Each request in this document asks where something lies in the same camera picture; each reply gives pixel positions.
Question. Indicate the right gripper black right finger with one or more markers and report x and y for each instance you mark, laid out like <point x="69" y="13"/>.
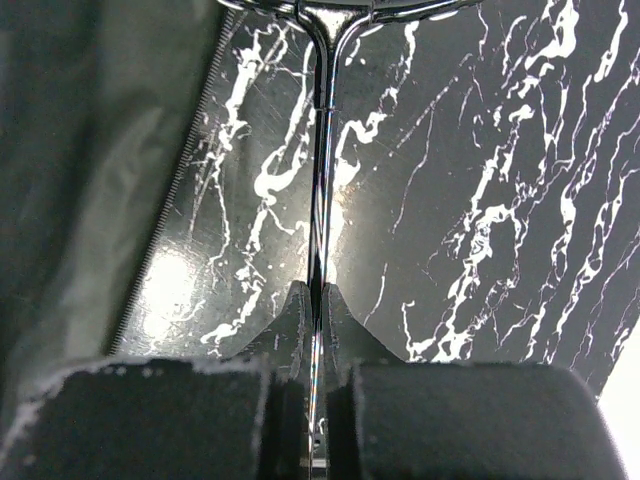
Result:
<point x="389" y="419"/>

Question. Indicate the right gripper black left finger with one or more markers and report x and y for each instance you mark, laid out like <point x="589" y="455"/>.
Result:
<point x="172" y="418"/>

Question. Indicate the black racket bag Crossway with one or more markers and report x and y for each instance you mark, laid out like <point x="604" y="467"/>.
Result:
<point x="96" y="101"/>

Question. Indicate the badminton racket black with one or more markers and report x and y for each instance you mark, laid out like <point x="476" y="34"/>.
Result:
<point x="331" y="25"/>

